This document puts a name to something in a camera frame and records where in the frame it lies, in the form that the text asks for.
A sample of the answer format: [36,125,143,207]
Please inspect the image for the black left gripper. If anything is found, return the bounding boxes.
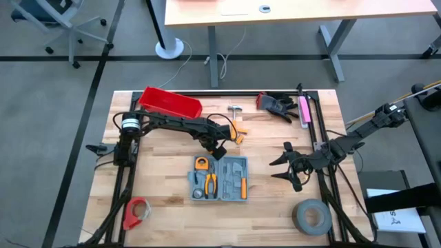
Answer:
[197,118,233,161]

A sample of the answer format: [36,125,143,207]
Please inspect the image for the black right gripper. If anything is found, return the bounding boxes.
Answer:
[269,141,329,194]

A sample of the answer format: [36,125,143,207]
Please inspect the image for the yellow tape measure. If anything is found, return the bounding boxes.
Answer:
[194,156,210,171]

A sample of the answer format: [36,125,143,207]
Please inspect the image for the orange handled hammer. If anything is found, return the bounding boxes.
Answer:
[227,105,243,141]

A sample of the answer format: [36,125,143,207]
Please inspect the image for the grey plastic tool case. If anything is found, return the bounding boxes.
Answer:
[187,154,249,203]

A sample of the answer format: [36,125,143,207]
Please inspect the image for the yellow black pliers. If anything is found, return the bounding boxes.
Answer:
[204,172,218,200]

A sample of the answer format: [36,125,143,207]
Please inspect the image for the red plastic bin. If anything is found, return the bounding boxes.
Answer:
[138,85,203,120]

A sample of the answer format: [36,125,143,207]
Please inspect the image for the column with white round base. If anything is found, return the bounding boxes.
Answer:
[146,0,185,60]

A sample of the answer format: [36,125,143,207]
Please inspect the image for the white pole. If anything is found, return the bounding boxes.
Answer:
[346,84,441,125]

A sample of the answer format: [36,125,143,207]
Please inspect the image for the red tape dispenser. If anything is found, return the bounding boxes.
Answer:
[123,197,154,231]

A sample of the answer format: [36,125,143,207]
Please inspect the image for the black flat bar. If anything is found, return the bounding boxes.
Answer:
[364,182,441,215]

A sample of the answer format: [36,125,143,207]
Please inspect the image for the white flat pad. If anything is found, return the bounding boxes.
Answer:
[220,2,251,17]

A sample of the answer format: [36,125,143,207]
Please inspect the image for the white printed paper sheet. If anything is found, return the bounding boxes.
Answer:
[366,188,428,234]

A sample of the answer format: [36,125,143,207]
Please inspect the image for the black side table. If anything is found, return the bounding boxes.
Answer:
[402,82,441,189]

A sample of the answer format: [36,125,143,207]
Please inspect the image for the wooden desk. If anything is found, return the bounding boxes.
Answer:
[164,0,439,89]

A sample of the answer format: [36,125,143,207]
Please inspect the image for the yellow pole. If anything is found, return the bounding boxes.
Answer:
[396,80,441,101]

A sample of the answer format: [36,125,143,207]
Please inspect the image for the grey office chair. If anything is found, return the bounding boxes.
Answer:
[10,0,115,69]

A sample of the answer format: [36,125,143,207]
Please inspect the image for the dark desk leg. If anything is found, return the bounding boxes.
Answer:
[422,13,441,59]

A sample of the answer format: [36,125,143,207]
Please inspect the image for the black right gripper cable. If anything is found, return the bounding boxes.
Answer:
[291,156,314,187]

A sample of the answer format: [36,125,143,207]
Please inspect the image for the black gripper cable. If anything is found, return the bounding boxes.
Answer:
[291,156,314,187]
[206,113,239,138]

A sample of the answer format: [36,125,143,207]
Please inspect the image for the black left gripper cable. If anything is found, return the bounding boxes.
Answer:
[206,113,239,138]

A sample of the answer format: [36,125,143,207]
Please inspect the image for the grey duct tape roll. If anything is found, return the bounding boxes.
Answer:
[292,198,334,236]

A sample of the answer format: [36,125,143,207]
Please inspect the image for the thin white cable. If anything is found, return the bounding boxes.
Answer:
[158,39,194,90]

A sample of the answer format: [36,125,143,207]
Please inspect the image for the thick white cable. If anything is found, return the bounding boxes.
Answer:
[217,26,247,80]

